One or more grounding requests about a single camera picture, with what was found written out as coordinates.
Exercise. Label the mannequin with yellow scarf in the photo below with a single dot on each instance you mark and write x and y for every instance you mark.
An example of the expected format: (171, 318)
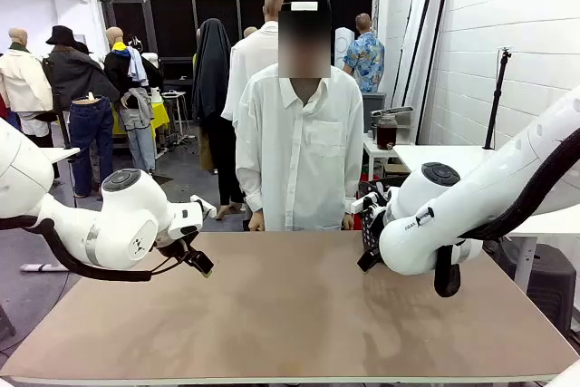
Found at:
(136, 101)

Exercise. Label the mannequin black hat and coat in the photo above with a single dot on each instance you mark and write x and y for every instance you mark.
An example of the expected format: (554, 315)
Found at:
(77, 74)

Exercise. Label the mannequin in black hooded cloak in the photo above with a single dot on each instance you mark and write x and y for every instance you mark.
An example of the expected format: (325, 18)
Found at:
(210, 70)

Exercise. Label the person's right hand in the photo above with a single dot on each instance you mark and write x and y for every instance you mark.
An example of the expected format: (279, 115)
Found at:
(256, 223)

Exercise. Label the small white side table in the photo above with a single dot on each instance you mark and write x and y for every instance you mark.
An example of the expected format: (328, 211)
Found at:
(374, 151)

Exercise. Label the silver metal tool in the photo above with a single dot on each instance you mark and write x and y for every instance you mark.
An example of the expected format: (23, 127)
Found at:
(394, 110)

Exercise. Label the white head-mounted camera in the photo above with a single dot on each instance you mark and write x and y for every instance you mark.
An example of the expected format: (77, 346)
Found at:
(304, 6)

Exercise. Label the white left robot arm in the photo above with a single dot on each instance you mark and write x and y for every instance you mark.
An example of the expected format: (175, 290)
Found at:
(127, 206)

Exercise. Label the bald mannequin in white shirt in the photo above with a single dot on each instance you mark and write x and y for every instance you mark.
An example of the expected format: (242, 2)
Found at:
(251, 60)

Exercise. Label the white metal stool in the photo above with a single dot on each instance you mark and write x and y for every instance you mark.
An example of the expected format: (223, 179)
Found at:
(174, 97)

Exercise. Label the person's left forearm white sleeve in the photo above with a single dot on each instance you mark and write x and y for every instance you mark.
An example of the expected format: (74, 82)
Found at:
(353, 187)

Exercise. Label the glass jar with dark liquid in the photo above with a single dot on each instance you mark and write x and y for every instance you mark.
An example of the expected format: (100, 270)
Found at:
(386, 135)

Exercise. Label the person in white shirt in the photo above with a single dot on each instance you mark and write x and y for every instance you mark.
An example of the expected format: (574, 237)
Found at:
(299, 156)

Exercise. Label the leg mannequin in blue jeans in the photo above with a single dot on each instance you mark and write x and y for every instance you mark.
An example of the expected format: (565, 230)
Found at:
(90, 142)

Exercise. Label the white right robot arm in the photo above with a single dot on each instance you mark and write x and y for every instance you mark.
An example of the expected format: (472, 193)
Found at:
(453, 215)

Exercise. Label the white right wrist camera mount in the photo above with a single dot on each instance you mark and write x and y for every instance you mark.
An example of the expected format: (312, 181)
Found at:
(362, 205)

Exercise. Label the yellow tablecloth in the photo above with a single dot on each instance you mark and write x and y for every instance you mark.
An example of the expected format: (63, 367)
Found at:
(161, 117)

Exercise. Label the black perforated plastic basket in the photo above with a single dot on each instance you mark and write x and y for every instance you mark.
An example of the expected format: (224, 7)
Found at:
(374, 228)

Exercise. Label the white table with floor foot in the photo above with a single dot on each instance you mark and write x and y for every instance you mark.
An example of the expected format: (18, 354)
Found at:
(63, 152)

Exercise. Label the mannequin in cream jacket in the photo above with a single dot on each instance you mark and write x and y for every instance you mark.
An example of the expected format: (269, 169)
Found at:
(22, 83)

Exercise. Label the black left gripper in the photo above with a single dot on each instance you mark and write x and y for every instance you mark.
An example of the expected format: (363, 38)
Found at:
(174, 246)

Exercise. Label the person in blue floral shirt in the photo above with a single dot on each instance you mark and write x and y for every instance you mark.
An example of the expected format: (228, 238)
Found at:
(367, 60)

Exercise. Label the black plastic stool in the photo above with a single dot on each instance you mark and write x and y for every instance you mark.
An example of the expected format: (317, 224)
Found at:
(548, 283)

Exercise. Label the wide black-framed reflector panel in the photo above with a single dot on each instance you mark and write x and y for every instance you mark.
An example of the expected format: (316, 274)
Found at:
(435, 42)

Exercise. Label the grey bin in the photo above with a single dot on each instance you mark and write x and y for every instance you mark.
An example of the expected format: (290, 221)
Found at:
(374, 108)

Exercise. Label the narrow black-framed reflector panel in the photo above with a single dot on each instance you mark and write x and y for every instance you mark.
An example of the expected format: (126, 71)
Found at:
(419, 20)

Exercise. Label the person's left hand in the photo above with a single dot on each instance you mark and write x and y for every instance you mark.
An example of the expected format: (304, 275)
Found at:
(348, 222)

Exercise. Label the black tripod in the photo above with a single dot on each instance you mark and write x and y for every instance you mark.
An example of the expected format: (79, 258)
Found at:
(498, 97)

